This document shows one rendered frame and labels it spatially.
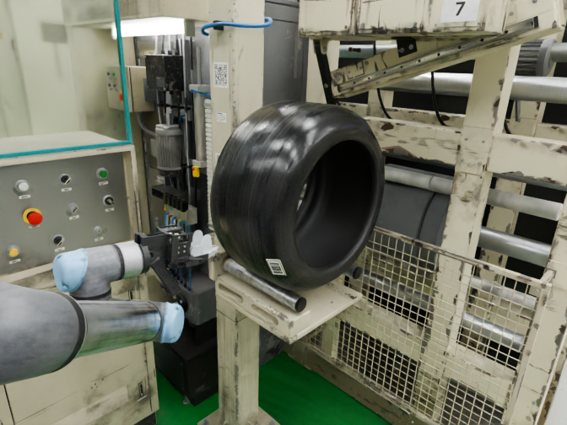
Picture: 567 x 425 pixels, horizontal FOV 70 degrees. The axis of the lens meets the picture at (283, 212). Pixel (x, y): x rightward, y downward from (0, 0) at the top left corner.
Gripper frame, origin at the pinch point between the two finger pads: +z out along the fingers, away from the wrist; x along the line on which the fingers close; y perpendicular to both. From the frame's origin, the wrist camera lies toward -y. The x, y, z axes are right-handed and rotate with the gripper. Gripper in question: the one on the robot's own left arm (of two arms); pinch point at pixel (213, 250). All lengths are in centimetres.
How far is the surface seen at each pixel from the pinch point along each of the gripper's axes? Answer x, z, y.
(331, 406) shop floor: 11, 87, -101
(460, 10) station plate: -29, 47, 64
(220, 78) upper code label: 32, 23, 43
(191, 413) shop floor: 53, 36, -107
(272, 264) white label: -9.2, 12.5, -2.9
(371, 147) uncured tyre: -12, 46, 28
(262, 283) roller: 3.7, 22.9, -16.4
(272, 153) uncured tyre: -5.2, 11.7, 25.1
